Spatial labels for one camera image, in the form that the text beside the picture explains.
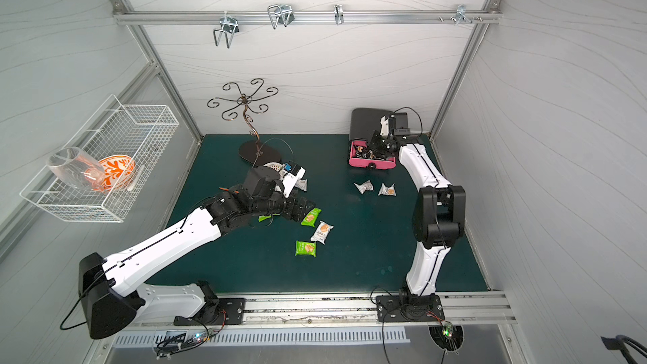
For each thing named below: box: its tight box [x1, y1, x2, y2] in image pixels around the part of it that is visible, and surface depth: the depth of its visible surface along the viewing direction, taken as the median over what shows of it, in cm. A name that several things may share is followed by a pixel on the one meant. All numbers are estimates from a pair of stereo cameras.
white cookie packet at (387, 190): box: [377, 182, 397, 197], surface depth 100 cm
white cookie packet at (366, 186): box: [353, 179, 375, 195], surface depth 103 cm
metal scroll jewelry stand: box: [207, 78, 282, 166], surface depth 95 cm
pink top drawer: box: [348, 139, 397, 171], surface depth 96 cm
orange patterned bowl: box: [84, 155, 137, 194], surface depth 67 cm
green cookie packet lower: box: [294, 240, 317, 258], surface depth 86 cm
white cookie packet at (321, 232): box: [310, 220, 335, 245], surface depth 90 cm
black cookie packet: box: [354, 145, 369, 159], surface depth 98 cm
